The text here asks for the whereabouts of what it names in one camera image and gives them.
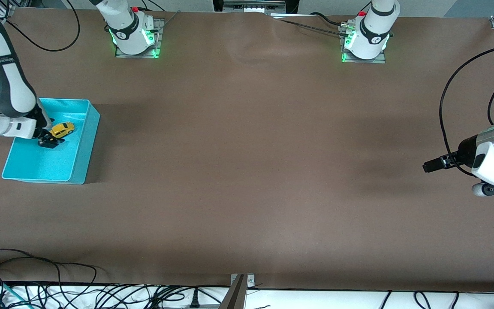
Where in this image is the yellow beetle toy car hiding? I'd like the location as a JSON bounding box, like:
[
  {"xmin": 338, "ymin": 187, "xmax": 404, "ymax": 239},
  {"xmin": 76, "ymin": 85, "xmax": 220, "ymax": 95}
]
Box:
[{"xmin": 49, "ymin": 122, "xmax": 75, "ymax": 139}]

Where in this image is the turquoise plastic bin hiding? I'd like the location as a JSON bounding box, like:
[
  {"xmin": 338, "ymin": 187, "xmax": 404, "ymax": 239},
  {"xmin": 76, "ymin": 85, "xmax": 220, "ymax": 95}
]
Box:
[{"xmin": 1, "ymin": 98, "xmax": 101, "ymax": 185}]

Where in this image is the black and silver equipment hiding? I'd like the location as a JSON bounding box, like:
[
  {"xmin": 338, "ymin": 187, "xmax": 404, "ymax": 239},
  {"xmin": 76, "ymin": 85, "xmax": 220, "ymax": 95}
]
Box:
[{"xmin": 213, "ymin": 0, "xmax": 300, "ymax": 14}]

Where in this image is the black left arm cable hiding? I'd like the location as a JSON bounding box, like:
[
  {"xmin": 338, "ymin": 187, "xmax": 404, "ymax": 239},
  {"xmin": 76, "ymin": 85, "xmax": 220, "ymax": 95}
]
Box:
[{"xmin": 439, "ymin": 45, "xmax": 494, "ymax": 177}]

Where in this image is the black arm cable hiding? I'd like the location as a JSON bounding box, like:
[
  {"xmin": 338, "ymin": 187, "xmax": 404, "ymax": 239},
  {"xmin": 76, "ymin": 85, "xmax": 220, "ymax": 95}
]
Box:
[
  {"xmin": 439, "ymin": 45, "xmax": 494, "ymax": 177},
  {"xmin": 5, "ymin": 0, "xmax": 80, "ymax": 52}
]

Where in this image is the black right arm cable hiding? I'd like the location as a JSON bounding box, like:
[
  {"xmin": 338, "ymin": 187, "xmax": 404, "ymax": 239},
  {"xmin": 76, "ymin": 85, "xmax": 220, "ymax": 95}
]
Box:
[{"xmin": 5, "ymin": 0, "xmax": 80, "ymax": 52}]

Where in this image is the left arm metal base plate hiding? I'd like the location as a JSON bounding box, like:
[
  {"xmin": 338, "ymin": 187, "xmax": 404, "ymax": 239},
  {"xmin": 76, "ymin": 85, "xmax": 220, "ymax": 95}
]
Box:
[{"xmin": 341, "ymin": 24, "xmax": 387, "ymax": 64}]

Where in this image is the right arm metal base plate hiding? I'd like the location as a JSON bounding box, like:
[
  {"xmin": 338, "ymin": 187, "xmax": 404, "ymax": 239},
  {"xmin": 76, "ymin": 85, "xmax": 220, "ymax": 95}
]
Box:
[{"xmin": 115, "ymin": 18, "xmax": 165, "ymax": 59}]

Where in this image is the black base cable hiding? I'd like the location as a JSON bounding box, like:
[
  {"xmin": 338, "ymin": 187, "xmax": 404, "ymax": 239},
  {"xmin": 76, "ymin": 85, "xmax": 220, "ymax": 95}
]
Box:
[
  {"xmin": 271, "ymin": 16, "xmax": 350, "ymax": 37},
  {"xmin": 138, "ymin": 0, "xmax": 180, "ymax": 33},
  {"xmin": 309, "ymin": 12, "xmax": 348, "ymax": 27}
]

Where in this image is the metal table edge bracket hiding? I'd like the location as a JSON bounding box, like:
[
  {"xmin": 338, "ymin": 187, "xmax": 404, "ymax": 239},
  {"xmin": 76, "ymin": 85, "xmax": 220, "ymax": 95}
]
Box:
[{"xmin": 230, "ymin": 273, "xmax": 256, "ymax": 289}]

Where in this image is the grey metal post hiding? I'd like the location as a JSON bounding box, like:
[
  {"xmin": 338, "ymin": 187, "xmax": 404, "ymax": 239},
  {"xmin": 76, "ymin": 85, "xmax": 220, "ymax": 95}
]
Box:
[{"xmin": 218, "ymin": 275, "xmax": 246, "ymax": 309}]

